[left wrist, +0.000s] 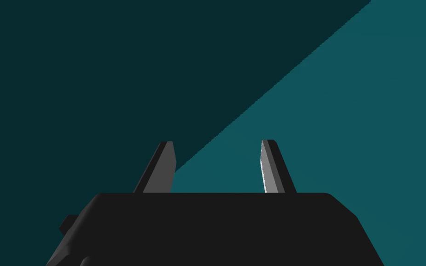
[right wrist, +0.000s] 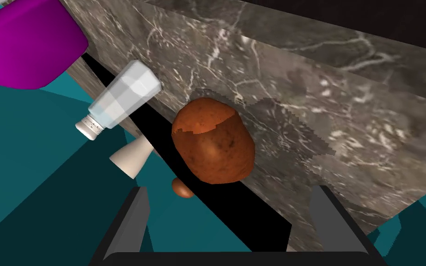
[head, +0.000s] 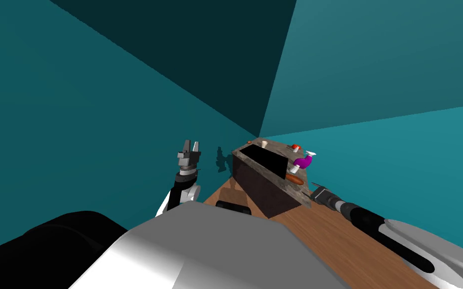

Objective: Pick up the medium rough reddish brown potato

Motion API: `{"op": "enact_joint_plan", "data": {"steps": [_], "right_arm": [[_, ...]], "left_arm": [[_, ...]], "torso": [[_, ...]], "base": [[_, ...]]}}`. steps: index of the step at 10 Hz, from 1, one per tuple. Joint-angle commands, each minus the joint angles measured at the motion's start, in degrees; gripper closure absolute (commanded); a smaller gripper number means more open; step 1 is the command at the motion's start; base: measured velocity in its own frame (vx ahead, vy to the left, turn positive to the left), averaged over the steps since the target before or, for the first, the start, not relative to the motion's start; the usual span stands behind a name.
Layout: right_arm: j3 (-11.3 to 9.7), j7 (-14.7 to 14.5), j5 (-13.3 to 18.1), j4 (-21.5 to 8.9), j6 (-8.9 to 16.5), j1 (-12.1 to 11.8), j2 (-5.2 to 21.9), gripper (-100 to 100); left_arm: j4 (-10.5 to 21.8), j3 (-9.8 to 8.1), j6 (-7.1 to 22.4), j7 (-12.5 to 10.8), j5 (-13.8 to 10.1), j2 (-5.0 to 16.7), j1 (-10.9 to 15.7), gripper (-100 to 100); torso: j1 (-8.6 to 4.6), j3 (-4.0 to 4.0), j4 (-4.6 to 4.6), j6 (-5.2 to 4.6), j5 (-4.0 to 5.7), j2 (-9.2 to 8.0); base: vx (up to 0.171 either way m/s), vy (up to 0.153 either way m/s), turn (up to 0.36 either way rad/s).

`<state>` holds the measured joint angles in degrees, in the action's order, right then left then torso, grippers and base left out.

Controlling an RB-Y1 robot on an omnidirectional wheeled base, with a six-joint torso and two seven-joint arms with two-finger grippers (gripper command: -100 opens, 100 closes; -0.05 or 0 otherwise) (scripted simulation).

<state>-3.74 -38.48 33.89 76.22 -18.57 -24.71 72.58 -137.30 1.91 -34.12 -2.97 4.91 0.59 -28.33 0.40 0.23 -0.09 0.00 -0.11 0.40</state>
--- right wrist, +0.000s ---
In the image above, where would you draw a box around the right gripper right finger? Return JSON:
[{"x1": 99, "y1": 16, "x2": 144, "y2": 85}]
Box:
[{"x1": 310, "y1": 185, "x2": 370, "y2": 254}]

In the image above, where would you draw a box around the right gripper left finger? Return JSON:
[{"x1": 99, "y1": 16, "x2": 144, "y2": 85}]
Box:
[{"x1": 93, "y1": 186, "x2": 151, "y2": 261}]

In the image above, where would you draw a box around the small brown egg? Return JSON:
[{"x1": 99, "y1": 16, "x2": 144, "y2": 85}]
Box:
[{"x1": 171, "y1": 177, "x2": 195, "y2": 199}]

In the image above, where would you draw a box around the white cone-shaped object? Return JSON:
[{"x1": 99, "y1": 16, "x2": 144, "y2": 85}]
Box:
[{"x1": 109, "y1": 136, "x2": 155, "y2": 180}]

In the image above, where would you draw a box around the brown potato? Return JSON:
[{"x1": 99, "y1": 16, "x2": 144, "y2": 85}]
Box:
[{"x1": 171, "y1": 97, "x2": 256, "y2": 185}]

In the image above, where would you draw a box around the clear glass salt shaker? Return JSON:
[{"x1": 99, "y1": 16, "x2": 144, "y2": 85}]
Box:
[{"x1": 75, "y1": 60, "x2": 162, "y2": 141}]

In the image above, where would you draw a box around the purple rounded container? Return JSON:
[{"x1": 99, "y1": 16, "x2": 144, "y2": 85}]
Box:
[{"x1": 0, "y1": 0, "x2": 89, "y2": 96}]

